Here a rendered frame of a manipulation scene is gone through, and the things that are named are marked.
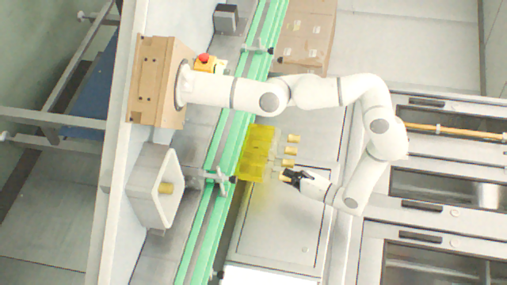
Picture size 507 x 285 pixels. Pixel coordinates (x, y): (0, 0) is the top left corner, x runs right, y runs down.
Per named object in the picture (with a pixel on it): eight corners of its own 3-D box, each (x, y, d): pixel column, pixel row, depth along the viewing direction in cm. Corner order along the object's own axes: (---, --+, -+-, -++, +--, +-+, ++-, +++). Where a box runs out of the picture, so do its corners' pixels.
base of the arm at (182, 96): (169, 98, 147) (224, 107, 145) (178, 55, 149) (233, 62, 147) (181, 110, 162) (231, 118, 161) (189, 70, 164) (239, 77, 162)
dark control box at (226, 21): (214, 31, 215) (234, 33, 213) (211, 15, 208) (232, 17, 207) (219, 17, 219) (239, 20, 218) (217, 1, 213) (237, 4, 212)
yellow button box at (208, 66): (194, 80, 199) (213, 82, 198) (191, 66, 193) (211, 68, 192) (200, 67, 203) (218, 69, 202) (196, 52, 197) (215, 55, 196)
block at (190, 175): (182, 189, 182) (201, 192, 180) (177, 174, 174) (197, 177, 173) (184, 180, 184) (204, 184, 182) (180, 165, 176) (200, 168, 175)
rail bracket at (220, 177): (203, 195, 182) (238, 201, 179) (195, 167, 168) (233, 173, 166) (205, 188, 183) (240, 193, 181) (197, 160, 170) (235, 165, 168)
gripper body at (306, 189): (335, 194, 189) (306, 182, 193) (337, 177, 181) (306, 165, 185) (325, 210, 185) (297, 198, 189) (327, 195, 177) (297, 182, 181)
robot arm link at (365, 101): (337, 93, 143) (393, 88, 140) (336, 65, 153) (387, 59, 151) (341, 132, 152) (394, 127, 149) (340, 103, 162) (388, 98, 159)
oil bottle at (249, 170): (213, 176, 194) (271, 184, 190) (211, 167, 190) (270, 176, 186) (217, 163, 198) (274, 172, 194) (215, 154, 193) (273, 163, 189)
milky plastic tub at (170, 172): (143, 226, 168) (169, 231, 166) (124, 189, 150) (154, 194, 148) (161, 180, 178) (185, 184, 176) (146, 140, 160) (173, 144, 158)
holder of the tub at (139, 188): (146, 234, 172) (169, 238, 171) (123, 188, 150) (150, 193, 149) (162, 189, 182) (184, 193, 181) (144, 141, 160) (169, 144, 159)
